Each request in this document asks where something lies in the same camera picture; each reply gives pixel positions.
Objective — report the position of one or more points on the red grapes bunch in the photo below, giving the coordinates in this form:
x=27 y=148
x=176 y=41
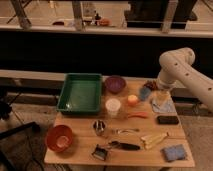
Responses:
x=151 y=85

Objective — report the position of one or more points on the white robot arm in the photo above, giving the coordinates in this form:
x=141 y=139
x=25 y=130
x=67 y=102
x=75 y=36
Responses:
x=176 y=65

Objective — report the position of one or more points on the white plastic cup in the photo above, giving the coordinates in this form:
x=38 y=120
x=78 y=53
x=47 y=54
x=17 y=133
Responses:
x=112 y=106

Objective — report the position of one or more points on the metal cup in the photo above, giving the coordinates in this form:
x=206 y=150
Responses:
x=99 y=127

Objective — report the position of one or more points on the purple bowl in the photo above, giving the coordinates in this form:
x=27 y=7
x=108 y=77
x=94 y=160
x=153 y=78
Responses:
x=115 y=84

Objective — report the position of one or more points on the green plastic tray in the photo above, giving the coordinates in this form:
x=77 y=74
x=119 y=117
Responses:
x=81 y=94

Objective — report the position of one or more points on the orange round fruit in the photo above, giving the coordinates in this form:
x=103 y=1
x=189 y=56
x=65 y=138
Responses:
x=132 y=100

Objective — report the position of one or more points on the blue scrub brush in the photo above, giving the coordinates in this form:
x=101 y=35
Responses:
x=144 y=93

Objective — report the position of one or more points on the metal fork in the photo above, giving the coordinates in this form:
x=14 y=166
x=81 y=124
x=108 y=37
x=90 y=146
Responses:
x=120 y=131

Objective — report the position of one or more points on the orange carrot toy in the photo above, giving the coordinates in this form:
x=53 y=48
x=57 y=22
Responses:
x=138 y=114

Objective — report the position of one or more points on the wooden table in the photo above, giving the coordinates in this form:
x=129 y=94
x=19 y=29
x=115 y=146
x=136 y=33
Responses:
x=133 y=138

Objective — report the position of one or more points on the light blue cloth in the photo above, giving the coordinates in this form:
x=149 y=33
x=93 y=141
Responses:
x=162 y=103

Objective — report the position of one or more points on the black rectangular block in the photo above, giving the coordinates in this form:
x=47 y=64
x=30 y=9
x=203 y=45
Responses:
x=168 y=120

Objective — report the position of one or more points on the yellow banana toy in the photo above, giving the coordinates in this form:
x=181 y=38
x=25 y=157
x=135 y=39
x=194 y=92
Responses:
x=152 y=140

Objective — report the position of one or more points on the orange bowl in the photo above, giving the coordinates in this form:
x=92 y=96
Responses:
x=59 y=138

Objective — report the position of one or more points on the blue sponge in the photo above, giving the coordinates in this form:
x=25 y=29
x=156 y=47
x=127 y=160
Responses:
x=173 y=153

